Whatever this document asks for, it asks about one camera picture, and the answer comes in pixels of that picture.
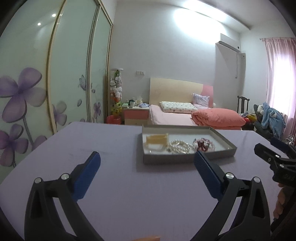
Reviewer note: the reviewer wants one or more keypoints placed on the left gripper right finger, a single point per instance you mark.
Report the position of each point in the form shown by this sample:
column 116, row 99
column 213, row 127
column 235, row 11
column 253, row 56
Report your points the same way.
column 252, row 219

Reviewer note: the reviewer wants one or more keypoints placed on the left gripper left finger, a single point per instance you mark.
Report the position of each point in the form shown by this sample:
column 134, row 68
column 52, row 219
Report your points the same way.
column 42, row 221

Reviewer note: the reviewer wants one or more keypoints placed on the grey cardboard jewelry tray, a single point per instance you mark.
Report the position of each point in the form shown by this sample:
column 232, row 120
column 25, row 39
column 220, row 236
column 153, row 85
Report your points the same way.
column 184, row 142

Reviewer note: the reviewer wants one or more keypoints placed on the person right hand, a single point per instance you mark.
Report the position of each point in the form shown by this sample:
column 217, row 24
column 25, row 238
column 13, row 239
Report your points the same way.
column 282, row 198

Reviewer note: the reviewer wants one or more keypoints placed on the person left hand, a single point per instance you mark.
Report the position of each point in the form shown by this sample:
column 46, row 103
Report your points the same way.
column 152, row 238

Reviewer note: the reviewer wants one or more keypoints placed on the blue plush garment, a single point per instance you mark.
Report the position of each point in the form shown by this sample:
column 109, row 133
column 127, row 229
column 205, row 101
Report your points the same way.
column 273, row 120

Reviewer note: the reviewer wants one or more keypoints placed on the dark wooden chair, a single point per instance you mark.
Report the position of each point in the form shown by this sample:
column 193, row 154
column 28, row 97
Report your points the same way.
column 242, row 104

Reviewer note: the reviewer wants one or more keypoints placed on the folded coral quilt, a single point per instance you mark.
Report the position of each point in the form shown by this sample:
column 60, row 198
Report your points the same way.
column 218, row 118

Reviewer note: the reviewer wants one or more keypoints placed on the purple table cloth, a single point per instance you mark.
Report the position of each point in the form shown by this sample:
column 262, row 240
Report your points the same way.
column 127, row 199

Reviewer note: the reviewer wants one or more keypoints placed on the small purple pillow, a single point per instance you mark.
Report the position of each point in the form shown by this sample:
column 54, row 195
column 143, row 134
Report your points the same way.
column 200, row 101

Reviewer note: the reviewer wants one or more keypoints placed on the pink window curtain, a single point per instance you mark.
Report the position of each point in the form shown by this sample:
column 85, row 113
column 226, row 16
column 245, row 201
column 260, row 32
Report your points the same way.
column 281, row 79

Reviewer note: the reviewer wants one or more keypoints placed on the red waste bin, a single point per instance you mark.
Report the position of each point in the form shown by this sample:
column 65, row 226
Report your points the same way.
column 114, row 120

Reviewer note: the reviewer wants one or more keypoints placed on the floral white pillow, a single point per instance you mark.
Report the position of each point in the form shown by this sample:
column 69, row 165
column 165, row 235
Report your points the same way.
column 177, row 107

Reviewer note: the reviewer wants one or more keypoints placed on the bed with pink sheet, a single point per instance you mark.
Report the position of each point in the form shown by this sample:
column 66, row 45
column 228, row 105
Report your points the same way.
column 158, row 117

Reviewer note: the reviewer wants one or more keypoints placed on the beige pink headboard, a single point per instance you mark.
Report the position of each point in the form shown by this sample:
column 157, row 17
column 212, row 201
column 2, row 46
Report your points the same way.
column 162, row 89

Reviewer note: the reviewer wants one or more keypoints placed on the pink beige nightstand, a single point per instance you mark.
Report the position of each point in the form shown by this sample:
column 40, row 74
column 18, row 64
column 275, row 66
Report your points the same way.
column 136, row 116

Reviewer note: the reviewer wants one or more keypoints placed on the white mug on nightstand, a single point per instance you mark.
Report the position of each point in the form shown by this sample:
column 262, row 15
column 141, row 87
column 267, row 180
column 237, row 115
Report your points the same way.
column 132, row 103

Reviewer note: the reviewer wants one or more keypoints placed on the tube of plush toys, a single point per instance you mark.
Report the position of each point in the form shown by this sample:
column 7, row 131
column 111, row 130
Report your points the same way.
column 115, row 89

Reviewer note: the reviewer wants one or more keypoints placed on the sliding wardrobe with purple flowers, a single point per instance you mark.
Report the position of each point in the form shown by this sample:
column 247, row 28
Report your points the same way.
column 54, row 64

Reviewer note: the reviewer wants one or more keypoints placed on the white wall air conditioner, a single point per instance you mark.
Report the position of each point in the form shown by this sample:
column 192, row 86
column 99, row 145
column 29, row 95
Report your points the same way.
column 230, row 43

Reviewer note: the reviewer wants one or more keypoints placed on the wall socket plate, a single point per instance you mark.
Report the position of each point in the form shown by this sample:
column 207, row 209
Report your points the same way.
column 140, row 73

